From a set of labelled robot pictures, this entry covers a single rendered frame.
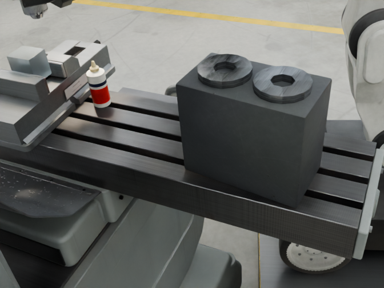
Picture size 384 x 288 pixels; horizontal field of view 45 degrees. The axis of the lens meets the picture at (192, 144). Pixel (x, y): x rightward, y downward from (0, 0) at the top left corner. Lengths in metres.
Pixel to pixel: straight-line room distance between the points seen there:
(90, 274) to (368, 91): 0.80
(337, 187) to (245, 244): 1.16
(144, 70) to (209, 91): 2.45
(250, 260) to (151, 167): 1.10
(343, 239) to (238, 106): 0.28
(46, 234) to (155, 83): 2.14
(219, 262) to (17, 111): 0.94
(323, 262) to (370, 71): 0.55
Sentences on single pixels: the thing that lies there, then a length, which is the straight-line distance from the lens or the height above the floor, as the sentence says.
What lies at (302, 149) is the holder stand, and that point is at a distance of 0.70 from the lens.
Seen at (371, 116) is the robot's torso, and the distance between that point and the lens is 1.32.
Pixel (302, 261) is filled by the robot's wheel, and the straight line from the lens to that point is 1.37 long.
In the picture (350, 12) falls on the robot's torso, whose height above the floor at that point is 1.06.
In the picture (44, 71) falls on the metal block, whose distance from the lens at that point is 1.05.
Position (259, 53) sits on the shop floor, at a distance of 3.26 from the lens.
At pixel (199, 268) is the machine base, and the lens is 1.65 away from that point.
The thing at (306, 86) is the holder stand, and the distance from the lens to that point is 0.71.
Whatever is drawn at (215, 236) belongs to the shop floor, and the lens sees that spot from 1.99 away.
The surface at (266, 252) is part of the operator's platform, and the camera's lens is 1.43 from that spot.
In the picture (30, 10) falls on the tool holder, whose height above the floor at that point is 1.21.
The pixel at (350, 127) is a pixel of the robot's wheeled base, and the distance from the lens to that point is 1.64.
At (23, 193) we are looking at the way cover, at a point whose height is 0.90.
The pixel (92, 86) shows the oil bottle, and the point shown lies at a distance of 1.03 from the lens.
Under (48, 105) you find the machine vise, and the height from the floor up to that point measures 1.01.
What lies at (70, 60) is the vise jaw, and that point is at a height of 1.06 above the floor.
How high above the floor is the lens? 1.53
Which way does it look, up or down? 39 degrees down
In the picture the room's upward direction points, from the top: 5 degrees counter-clockwise
